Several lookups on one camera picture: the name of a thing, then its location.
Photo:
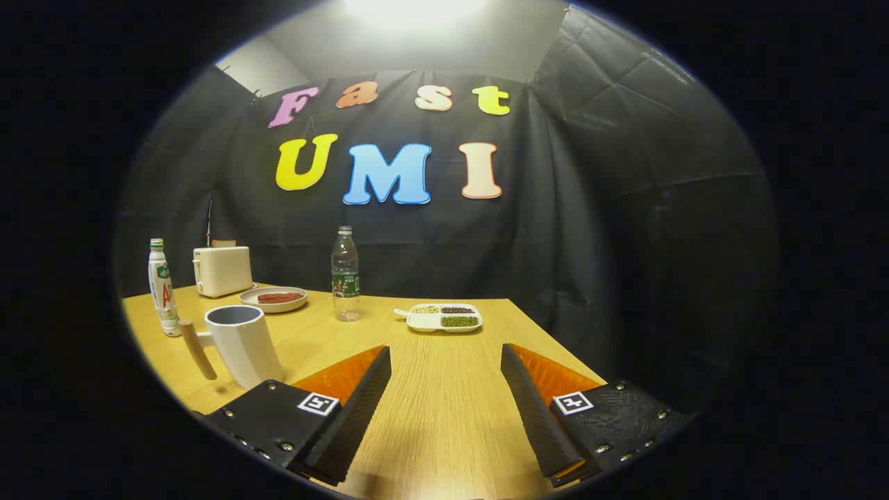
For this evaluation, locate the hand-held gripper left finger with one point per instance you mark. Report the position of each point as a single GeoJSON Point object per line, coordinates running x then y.
{"type": "Point", "coordinates": [361, 417]}

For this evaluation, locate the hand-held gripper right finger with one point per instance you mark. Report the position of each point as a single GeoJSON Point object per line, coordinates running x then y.
{"type": "Point", "coordinates": [535, 417]}

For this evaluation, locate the white juice bottle green collar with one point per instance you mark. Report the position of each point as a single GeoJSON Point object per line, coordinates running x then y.
{"type": "Point", "coordinates": [164, 292]}

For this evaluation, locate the clear plastic water bottle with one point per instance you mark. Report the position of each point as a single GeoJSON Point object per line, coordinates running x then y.
{"type": "Point", "coordinates": [346, 278]}

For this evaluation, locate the wooden table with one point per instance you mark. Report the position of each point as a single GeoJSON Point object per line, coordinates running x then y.
{"type": "Point", "coordinates": [444, 389]}

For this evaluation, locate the white divided dish with beans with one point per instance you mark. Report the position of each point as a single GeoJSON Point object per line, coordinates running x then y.
{"type": "Point", "coordinates": [444, 326]}

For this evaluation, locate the white round plate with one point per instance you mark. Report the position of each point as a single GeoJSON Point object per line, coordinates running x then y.
{"type": "Point", "coordinates": [274, 307]}

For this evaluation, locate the red sausage slices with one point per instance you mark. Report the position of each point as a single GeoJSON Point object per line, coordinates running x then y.
{"type": "Point", "coordinates": [280, 298]}

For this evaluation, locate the cream toaster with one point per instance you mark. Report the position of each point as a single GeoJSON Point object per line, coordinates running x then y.
{"type": "Point", "coordinates": [223, 271]}

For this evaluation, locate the black backdrop cloth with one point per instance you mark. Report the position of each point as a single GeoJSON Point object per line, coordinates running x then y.
{"type": "Point", "coordinates": [590, 208]}

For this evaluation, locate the toast slice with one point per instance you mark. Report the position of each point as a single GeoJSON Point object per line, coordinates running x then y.
{"type": "Point", "coordinates": [223, 243]}

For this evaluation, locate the ceiling light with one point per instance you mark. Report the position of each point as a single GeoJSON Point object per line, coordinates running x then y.
{"type": "Point", "coordinates": [417, 8]}

